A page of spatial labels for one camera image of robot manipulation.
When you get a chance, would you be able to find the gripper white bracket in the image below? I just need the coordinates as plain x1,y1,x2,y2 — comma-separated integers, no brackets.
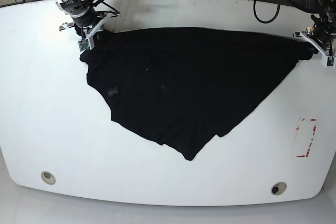
59,8,120,51
293,23,335,67

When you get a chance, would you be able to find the black t-shirt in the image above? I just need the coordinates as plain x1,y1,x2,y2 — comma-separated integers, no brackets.
80,27,305,161

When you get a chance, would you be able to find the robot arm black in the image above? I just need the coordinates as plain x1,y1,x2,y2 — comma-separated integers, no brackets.
295,0,335,68
55,0,120,52

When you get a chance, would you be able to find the red tape marking rectangle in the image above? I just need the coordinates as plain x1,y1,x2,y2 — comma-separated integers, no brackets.
293,118,317,158

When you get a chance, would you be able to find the right table grommet hole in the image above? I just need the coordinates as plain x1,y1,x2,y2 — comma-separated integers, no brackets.
271,182,287,196

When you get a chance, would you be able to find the table grommet hole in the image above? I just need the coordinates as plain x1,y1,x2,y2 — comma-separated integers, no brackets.
271,182,287,196
41,172,56,185

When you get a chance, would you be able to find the left table grommet hole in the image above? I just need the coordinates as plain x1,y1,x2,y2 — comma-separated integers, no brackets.
41,172,56,185

